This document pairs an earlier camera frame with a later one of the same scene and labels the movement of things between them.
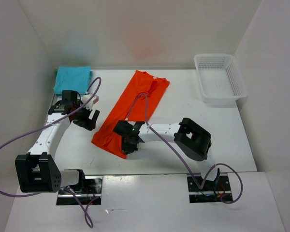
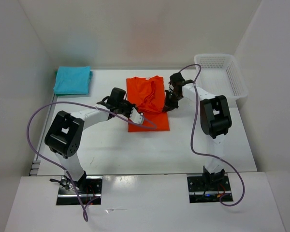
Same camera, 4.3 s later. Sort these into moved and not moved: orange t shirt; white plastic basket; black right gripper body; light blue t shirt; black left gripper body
Moved: black left gripper body; orange t shirt; black right gripper body
Not moved: white plastic basket; light blue t shirt
